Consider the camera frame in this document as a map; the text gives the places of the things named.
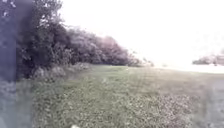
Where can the green grass field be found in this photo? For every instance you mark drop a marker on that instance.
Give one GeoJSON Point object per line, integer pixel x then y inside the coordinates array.
{"type": "Point", "coordinates": [116, 96]}

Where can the row of dark trees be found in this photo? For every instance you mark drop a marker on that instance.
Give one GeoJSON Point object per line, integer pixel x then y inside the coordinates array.
{"type": "Point", "coordinates": [50, 43]}

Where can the robot's own part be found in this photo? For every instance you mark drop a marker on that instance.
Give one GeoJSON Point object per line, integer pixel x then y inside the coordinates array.
{"type": "Point", "coordinates": [75, 126]}

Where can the distant trees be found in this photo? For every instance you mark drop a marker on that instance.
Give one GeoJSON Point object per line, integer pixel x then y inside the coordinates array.
{"type": "Point", "coordinates": [208, 60]}

